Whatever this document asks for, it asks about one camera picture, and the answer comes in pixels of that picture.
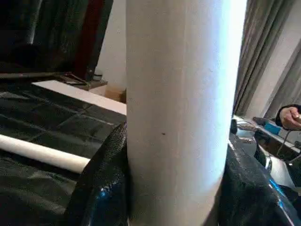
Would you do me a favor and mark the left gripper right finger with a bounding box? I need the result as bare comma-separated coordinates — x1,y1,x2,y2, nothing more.
218,140,301,226

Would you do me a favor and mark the dark shelf with red side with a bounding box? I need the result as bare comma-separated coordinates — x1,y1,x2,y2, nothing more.
0,0,114,76

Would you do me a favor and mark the brown cardboard box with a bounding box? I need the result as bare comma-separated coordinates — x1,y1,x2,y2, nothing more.
104,87,127,104

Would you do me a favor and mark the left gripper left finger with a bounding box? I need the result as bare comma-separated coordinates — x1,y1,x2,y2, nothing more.
65,121,130,226

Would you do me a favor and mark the bystander bare hand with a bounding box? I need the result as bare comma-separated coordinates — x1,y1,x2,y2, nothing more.
281,106,301,129

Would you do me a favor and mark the black plastic table mat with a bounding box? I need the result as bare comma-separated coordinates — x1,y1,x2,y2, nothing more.
0,82,129,226

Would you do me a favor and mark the bystander dark sleeve forearm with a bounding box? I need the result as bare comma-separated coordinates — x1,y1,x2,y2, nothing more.
275,103,301,130

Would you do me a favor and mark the white plastic table leg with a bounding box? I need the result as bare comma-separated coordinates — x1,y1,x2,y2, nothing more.
126,0,247,226
0,134,91,175

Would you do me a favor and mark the small blue box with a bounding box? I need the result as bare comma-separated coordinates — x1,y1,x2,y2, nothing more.
265,123,281,135

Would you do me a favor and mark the white flat board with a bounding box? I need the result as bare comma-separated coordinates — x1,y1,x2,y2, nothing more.
32,80,127,116

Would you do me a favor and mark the grey window curtain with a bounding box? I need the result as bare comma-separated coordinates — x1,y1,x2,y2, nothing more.
232,0,301,121

